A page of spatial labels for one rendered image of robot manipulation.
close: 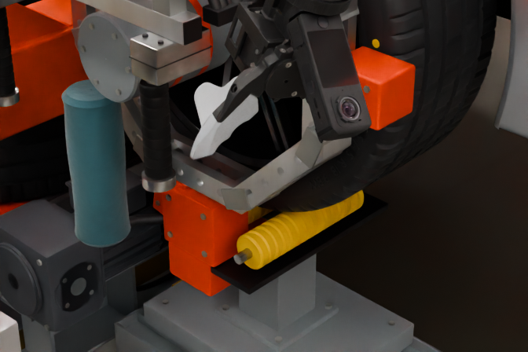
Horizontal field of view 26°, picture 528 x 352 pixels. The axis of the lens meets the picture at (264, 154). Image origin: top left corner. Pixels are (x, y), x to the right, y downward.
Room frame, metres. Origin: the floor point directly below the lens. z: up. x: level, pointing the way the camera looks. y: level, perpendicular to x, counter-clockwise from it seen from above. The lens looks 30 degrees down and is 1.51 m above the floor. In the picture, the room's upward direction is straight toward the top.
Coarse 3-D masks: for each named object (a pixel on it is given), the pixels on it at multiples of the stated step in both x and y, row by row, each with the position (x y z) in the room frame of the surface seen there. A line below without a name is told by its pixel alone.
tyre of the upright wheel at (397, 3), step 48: (384, 0) 1.38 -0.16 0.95; (432, 0) 1.41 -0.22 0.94; (480, 0) 1.49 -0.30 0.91; (384, 48) 1.37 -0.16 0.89; (432, 48) 1.40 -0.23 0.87; (480, 48) 1.49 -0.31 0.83; (432, 96) 1.42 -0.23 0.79; (384, 144) 1.38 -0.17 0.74; (432, 144) 1.52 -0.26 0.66; (288, 192) 1.49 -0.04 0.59; (336, 192) 1.43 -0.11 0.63
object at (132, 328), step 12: (132, 312) 1.74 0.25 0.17; (120, 324) 1.70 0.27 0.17; (132, 324) 1.73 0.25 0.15; (144, 324) 1.73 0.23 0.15; (120, 336) 1.70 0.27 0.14; (132, 336) 1.67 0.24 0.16; (144, 336) 1.70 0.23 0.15; (156, 336) 1.70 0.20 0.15; (120, 348) 1.70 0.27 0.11; (132, 348) 1.68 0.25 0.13; (144, 348) 1.65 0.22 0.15; (156, 348) 1.66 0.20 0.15; (168, 348) 1.66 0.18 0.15; (180, 348) 1.66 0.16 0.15; (408, 348) 1.66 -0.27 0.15; (420, 348) 1.65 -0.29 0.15; (432, 348) 1.64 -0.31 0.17
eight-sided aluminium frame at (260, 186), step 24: (72, 0) 1.70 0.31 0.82; (312, 120) 1.35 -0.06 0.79; (192, 144) 1.59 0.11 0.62; (312, 144) 1.34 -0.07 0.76; (336, 144) 1.35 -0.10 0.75; (192, 168) 1.52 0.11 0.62; (216, 168) 1.54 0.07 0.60; (240, 168) 1.51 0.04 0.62; (264, 168) 1.41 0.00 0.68; (288, 168) 1.38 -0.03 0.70; (312, 168) 1.35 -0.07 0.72; (216, 192) 1.48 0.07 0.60; (240, 192) 1.44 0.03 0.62; (264, 192) 1.41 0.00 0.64
